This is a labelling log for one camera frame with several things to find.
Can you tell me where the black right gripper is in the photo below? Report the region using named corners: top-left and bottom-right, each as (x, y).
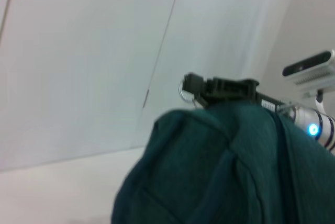
top-left (182, 73), bottom-right (286, 114)

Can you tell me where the white head camera unit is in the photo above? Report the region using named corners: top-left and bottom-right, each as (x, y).
top-left (282, 49), bottom-right (335, 97)

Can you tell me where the dark teal insulated lunch bag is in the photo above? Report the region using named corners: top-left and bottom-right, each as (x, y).
top-left (111, 103), bottom-right (335, 224)

